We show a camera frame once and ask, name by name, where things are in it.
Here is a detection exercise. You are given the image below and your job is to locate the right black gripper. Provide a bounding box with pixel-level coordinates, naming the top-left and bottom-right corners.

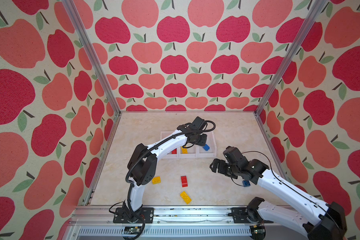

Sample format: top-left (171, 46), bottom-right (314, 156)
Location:
top-left (208, 157), bottom-right (239, 180)

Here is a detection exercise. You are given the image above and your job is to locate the white three-compartment bin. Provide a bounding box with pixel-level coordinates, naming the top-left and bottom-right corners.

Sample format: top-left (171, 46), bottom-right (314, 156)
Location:
top-left (163, 132), bottom-right (217, 159)

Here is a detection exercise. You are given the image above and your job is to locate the yellow lego brick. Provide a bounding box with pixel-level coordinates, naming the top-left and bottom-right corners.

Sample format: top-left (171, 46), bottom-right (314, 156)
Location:
top-left (181, 147), bottom-right (188, 154)
top-left (180, 191), bottom-right (192, 205)
top-left (152, 177), bottom-right (161, 185)

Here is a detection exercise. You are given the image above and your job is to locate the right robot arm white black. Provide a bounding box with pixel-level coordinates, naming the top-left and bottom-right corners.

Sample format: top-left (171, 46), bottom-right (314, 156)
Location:
top-left (210, 158), bottom-right (347, 240)

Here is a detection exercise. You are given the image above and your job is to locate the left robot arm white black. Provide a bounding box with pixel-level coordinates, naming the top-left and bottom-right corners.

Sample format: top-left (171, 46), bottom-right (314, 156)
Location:
top-left (123, 117), bottom-right (216, 218)

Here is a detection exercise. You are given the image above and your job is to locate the small blue lego brick right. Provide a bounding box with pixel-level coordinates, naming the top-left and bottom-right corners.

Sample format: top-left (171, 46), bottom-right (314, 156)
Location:
top-left (243, 181), bottom-right (251, 187)

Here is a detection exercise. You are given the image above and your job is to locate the yellow lego brick bottom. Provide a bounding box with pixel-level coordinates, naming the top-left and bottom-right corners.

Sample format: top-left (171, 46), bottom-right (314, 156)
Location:
top-left (180, 191), bottom-right (192, 205)

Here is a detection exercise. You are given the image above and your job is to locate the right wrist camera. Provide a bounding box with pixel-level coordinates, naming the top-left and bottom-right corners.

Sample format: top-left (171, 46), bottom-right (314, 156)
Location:
top-left (223, 146), bottom-right (244, 165)

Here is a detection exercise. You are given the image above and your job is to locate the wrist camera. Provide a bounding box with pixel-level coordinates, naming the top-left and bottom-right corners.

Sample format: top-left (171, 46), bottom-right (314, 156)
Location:
top-left (223, 146), bottom-right (244, 165)
top-left (190, 117), bottom-right (207, 130)

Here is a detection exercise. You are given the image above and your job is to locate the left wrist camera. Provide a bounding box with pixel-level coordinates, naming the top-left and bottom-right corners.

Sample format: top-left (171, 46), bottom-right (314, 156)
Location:
top-left (190, 117), bottom-right (207, 130)

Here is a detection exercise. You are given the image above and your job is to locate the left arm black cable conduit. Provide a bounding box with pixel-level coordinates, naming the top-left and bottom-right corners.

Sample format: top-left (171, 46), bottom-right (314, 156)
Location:
top-left (125, 120), bottom-right (217, 240)

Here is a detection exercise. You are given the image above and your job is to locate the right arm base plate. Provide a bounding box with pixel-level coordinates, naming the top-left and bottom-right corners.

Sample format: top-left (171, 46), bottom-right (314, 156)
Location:
top-left (227, 208), bottom-right (273, 224)

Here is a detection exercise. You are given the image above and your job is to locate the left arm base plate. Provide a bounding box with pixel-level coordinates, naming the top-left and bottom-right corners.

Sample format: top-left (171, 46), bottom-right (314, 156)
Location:
top-left (113, 207), bottom-right (155, 224)

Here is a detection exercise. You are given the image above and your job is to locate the aluminium front rail frame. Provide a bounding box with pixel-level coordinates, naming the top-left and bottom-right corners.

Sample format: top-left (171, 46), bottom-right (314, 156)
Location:
top-left (62, 205), bottom-right (322, 240)

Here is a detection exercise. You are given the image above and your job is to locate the left aluminium corner post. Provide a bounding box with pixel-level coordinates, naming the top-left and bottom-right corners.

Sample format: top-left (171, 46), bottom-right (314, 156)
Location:
top-left (62, 1), bottom-right (121, 117)

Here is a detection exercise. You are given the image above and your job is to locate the aluminium corner post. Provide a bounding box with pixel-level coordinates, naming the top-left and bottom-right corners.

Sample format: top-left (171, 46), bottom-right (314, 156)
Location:
top-left (254, 0), bottom-right (329, 117)
top-left (62, 1), bottom-right (121, 117)

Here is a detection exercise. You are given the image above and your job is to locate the right aluminium corner post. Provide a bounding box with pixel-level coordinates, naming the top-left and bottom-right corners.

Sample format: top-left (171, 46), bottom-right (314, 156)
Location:
top-left (254, 0), bottom-right (329, 117)

